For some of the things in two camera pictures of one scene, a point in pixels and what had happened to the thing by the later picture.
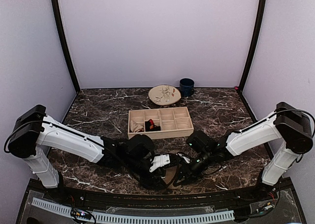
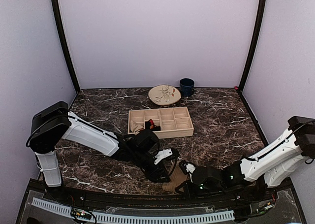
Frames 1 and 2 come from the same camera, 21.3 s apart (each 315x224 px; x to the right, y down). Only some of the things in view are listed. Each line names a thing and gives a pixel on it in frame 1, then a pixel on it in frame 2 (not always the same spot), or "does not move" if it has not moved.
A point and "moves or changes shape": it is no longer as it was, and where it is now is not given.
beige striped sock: x=136 y=127 does not move
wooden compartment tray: x=172 y=121 does not move
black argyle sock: x=149 y=126 does not move
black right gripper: x=186 y=171 -> x=186 y=185
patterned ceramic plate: x=164 y=94 does not move
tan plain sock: x=170 y=174 moves or changes shape
